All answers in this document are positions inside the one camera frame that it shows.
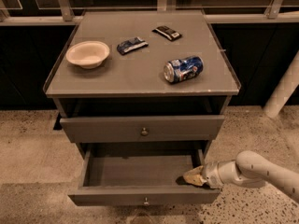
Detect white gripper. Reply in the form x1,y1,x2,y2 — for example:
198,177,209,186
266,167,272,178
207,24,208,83
183,161,223,189

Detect grey drawer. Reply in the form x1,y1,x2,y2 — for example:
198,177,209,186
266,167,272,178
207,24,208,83
69,147,220,206
61,115,224,143

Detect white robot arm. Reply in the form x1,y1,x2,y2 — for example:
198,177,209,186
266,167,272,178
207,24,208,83
183,150,299,203

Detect grey drawer cabinet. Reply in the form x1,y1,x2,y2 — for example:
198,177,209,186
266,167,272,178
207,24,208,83
43,10,242,207

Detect grey top drawer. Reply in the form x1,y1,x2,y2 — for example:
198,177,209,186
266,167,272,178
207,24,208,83
61,115,224,143

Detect blue crushed soda can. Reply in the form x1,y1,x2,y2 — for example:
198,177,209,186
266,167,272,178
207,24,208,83
164,56,204,83

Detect white diagonal pole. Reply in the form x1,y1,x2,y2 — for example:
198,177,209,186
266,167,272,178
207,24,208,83
263,50,299,118

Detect black snack packet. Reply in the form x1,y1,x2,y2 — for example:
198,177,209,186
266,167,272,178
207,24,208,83
152,25,182,41

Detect blue snack packet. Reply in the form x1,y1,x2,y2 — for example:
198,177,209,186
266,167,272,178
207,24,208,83
117,36,149,55

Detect white paper bowl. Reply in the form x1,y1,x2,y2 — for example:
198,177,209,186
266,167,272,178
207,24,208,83
66,41,110,69

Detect metal railing frame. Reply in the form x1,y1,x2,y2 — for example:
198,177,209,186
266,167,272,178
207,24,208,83
0,0,299,26

